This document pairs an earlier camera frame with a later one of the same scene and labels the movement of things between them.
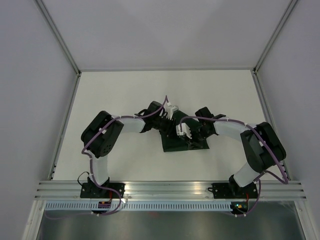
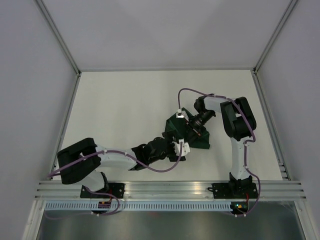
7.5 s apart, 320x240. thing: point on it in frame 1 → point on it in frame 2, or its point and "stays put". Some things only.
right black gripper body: (200, 133) → (199, 121)
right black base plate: (228, 191) stays put
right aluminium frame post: (288, 10) stays put
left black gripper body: (163, 125) → (169, 152)
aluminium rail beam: (170, 190) stays put
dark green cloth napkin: (172, 142) stays put
